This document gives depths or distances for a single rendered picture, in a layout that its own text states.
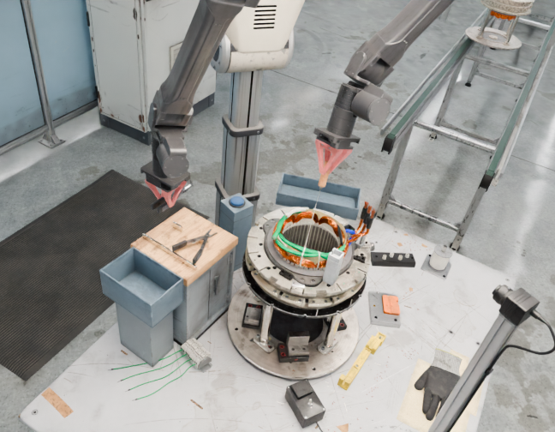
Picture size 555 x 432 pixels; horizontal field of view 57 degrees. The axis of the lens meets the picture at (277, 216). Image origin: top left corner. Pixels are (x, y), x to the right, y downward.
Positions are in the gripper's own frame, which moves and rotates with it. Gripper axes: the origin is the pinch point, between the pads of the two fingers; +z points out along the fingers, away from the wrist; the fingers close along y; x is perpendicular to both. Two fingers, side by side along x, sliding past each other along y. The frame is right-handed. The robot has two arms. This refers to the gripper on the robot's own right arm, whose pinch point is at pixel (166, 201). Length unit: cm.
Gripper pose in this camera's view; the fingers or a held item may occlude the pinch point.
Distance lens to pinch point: 128.5
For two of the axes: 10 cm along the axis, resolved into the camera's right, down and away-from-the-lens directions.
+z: -1.1, 7.5, 6.5
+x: 5.5, -5.0, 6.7
